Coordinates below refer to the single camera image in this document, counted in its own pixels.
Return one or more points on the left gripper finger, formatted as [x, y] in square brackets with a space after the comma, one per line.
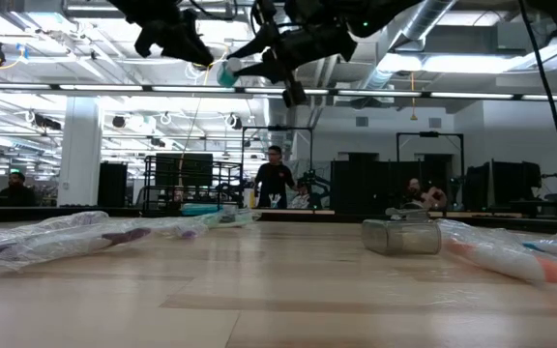
[194, 48]

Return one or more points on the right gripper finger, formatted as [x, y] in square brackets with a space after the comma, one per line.
[271, 67]
[261, 43]

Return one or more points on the teal toothpaste tube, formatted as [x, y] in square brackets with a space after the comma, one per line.
[225, 77]
[201, 209]

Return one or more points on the purple toothbrush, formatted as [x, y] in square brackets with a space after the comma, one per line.
[75, 218]
[66, 244]

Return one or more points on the small grey floss box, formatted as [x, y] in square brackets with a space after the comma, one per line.
[399, 238]

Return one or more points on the orange toothbrush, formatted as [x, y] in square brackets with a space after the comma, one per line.
[501, 258]

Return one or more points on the background black robot arm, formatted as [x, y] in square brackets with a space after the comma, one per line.
[314, 183]

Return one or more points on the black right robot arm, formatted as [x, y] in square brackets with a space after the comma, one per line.
[380, 14]

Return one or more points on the person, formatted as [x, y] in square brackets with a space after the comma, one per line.
[273, 181]
[428, 195]
[17, 195]
[300, 200]

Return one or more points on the black monitor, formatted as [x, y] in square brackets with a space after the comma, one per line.
[184, 170]

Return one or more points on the white building pillar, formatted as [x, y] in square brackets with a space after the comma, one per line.
[80, 154]

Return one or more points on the black partition panel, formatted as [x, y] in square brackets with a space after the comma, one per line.
[506, 186]
[365, 186]

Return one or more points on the black cabinet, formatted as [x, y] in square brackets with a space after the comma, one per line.
[112, 186]

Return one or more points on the black gantry frame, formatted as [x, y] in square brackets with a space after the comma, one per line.
[428, 134]
[278, 128]

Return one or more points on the silver ventilation duct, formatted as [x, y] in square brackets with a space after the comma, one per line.
[423, 19]

